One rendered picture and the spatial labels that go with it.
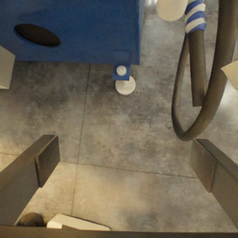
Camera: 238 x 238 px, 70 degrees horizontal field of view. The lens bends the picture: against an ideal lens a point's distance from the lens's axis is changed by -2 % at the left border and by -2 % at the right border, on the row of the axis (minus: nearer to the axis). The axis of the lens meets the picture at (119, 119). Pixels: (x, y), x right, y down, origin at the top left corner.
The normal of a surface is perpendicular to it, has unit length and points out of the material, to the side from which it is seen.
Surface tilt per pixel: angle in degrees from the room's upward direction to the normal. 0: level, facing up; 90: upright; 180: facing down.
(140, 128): 0
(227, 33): 45
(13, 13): 90
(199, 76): 18
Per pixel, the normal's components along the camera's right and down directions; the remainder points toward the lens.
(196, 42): -0.37, -0.11
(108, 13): -0.10, 0.99
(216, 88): -0.46, 0.54
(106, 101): -0.12, -0.13
